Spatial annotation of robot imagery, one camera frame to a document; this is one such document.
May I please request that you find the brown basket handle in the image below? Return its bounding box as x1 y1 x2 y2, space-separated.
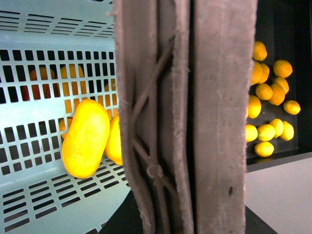
113 0 257 234

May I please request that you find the yellow mango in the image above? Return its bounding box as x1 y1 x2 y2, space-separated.
61 99 110 178

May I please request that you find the light blue plastic basket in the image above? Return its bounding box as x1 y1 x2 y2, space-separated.
0 0 129 234

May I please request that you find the yellow lemon bottom large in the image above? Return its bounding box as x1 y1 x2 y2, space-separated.
254 141 274 157

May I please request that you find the yellow lemon top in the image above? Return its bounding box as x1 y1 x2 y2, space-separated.
253 41 267 61

